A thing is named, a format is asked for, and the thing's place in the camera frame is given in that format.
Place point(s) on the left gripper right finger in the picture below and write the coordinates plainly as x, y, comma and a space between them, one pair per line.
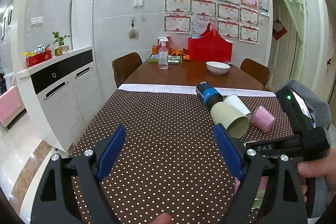
283, 200

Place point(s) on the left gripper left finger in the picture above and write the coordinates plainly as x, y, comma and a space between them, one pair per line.
55, 200

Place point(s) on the pink green clear plastic cup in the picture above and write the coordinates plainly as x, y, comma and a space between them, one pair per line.
260, 192

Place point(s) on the small pink cup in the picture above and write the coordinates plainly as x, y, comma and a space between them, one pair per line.
262, 119

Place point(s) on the light green paper cup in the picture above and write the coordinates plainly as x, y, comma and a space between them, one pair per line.
235, 122

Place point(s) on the white paper cup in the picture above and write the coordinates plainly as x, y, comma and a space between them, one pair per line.
237, 103

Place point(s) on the right hand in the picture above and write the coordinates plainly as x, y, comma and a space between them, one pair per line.
325, 167

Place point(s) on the left hand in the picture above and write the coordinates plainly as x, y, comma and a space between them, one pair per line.
163, 218

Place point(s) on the right brown chair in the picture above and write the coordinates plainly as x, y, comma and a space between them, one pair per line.
256, 70

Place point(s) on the brown chair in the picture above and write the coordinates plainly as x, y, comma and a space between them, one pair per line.
124, 66
256, 70

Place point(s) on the white door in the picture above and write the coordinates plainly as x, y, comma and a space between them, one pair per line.
283, 51

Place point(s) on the white black sideboard cabinet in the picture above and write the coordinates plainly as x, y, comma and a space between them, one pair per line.
61, 96

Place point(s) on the black blue can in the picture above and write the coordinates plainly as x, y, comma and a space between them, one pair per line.
208, 95

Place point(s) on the pink sofa cover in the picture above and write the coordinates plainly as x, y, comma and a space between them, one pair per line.
9, 102

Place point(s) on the red diamond door decoration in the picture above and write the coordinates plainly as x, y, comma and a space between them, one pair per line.
278, 30

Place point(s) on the white ceramic bowl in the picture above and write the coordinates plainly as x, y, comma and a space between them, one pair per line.
217, 68

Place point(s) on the brown polka dot tablecloth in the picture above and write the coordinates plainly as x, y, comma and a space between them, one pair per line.
170, 162

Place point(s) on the red gift bag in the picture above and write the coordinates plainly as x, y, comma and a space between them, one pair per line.
209, 46

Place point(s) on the green door curtain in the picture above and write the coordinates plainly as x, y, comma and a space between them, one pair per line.
298, 12

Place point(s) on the red box on cabinet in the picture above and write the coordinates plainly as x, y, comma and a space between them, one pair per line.
41, 54

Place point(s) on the left brown chair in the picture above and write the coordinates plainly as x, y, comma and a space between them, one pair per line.
124, 66

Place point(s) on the orange snack packets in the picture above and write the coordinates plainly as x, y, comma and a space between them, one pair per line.
184, 54

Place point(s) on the small potted plant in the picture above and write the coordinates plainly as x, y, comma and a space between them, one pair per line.
59, 40

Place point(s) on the clear spray bottle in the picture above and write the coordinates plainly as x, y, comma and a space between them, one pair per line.
163, 55

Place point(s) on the green tray box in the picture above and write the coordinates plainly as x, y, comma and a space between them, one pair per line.
171, 59

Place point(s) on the small red box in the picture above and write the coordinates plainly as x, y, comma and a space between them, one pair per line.
167, 44

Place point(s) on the wall light switch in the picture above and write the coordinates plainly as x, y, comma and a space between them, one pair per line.
35, 22

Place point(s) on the hanging wall brush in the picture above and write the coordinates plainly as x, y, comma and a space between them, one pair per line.
133, 32

